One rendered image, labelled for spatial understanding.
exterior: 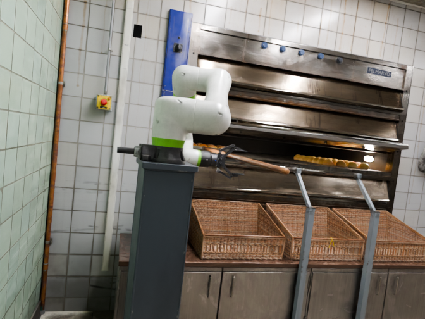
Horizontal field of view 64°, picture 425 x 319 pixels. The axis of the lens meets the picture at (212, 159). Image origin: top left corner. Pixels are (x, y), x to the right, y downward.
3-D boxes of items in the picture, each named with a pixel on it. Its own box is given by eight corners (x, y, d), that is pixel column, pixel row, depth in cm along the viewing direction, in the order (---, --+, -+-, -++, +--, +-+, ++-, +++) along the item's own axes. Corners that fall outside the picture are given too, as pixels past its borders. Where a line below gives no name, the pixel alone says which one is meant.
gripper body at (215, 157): (208, 151, 194) (224, 153, 197) (207, 166, 195) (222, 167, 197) (211, 152, 187) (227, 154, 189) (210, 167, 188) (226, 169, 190)
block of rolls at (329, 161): (291, 159, 350) (292, 154, 350) (332, 162, 363) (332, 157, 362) (325, 165, 292) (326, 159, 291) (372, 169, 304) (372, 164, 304)
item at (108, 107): (96, 109, 227) (97, 94, 227) (111, 111, 230) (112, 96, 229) (95, 109, 220) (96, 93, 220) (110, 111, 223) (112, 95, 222)
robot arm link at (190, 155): (172, 169, 186) (176, 156, 178) (172, 153, 195) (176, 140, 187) (197, 172, 190) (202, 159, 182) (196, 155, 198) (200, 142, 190)
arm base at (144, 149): (117, 159, 117) (119, 142, 117) (115, 156, 131) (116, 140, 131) (189, 165, 126) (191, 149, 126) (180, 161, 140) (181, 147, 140)
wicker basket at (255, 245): (184, 235, 248) (188, 197, 246) (255, 237, 264) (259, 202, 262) (199, 259, 202) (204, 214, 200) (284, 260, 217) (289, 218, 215)
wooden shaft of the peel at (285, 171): (289, 175, 160) (290, 168, 160) (284, 174, 160) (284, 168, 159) (207, 150, 325) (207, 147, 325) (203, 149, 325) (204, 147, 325)
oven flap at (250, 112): (192, 116, 244) (193, 91, 249) (396, 142, 290) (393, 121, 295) (193, 114, 240) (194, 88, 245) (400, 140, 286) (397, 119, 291)
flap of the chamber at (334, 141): (195, 123, 230) (189, 128, 249) (408, 149, 276) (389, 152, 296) (195, 119, 230) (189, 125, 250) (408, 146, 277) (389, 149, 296)
